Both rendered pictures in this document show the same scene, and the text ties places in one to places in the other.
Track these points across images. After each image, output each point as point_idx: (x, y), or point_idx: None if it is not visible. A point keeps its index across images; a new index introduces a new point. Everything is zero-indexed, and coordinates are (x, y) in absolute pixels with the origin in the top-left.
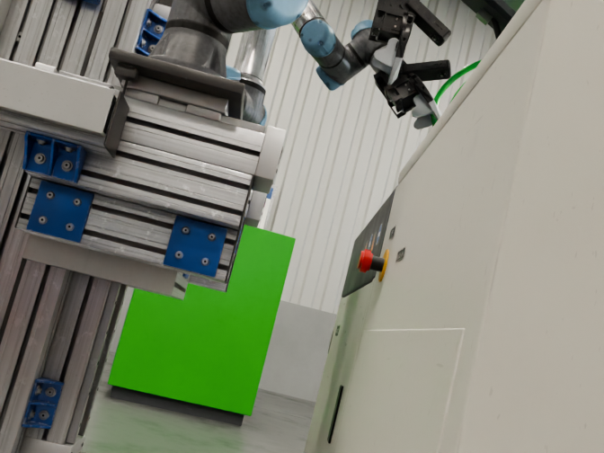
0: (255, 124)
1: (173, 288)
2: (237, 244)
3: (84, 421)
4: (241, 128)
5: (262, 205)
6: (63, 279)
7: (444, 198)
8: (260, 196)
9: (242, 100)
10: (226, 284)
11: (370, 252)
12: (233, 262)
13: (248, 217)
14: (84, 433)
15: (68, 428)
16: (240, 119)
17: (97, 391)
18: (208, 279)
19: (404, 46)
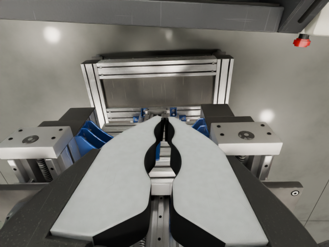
0: (270, 161)
1: (194, 122)
2: (82, 124)
3: (150, 114)
4: (271, 163)
5: (64, 135)
6: None
7: None
8: (61, 143)
9: (281, 182)
10: (94, 110)
11: (310, 41)
12: (88, 116)
13: (72, 134)
14: (148, 111)
15: (168, 115)
16: (267, 171)
17: (146, 119)
18: (97, 120)
19: (270, 196)
